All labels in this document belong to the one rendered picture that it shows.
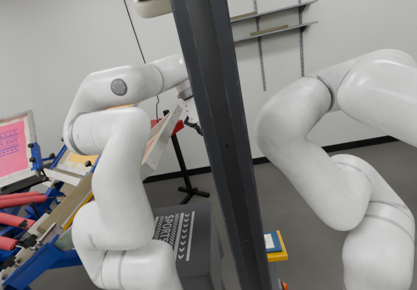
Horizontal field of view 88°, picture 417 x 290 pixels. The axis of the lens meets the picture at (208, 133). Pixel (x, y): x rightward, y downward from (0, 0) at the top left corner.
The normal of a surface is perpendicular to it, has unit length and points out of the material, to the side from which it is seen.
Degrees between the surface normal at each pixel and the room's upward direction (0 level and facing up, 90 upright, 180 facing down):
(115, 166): 85
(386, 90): 67
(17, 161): 32
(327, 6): 90
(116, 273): 54
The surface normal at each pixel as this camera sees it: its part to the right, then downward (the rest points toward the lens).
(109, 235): -0.16, 0.15
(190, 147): -0.03, 0.40
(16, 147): 0.07, -0.63
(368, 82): -0.60, -0.09
